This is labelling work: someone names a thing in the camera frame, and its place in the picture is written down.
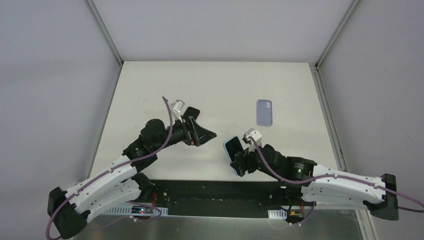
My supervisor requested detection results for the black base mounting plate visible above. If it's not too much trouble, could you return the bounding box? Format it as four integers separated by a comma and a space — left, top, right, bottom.
134, 179, 310, 218

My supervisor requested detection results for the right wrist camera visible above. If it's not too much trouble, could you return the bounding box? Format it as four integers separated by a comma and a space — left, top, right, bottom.
242, 128, 263, 145

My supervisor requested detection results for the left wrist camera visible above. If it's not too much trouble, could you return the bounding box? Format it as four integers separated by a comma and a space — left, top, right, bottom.
170, 99, 186, 118

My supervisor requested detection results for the black phone light blue case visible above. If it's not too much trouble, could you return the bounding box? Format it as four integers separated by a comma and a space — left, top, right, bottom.
223, 136, 243, 163

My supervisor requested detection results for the right controller board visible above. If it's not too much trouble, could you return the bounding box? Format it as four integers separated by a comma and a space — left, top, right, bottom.
287, 210, 304, 221

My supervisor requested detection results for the white cable duct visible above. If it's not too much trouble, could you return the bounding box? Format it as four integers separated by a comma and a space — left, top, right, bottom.
102, 204, 169, 217
267, 209, 288, 220

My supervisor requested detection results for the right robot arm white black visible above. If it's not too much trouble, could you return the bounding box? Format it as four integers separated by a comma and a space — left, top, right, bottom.
224, 143, 399, 221

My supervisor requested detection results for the left controller board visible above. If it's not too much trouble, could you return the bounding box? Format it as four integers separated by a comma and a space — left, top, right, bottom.
131, 205, 155, 216

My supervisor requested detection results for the right white cable duct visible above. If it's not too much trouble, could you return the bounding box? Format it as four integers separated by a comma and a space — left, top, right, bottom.
267, 209, 288, 220

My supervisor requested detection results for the lavender phone case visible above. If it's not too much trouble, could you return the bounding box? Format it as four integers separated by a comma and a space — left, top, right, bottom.
256, 99, 273, 127

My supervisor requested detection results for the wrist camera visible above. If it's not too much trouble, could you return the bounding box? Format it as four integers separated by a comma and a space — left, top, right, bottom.
170, 99, 186, 118
242, 128, 263, 145

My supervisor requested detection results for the right aluminium frame rail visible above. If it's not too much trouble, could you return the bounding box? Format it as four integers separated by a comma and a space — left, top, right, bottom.
309, 63, 347, 172

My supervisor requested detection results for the black phone purple frame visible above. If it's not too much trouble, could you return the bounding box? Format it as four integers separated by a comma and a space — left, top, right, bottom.
182, 106, 201, 122

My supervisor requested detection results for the controller board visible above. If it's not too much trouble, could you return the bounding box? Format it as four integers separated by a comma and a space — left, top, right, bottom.
287, 210, 304, 221
131, 205, 155, 216

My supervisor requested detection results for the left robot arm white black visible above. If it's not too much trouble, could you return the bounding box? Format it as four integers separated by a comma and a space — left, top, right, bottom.
45, 116, 217, 240

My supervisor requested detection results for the left white cable duct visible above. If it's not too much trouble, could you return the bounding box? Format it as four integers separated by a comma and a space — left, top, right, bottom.
102, 204, 169, 217

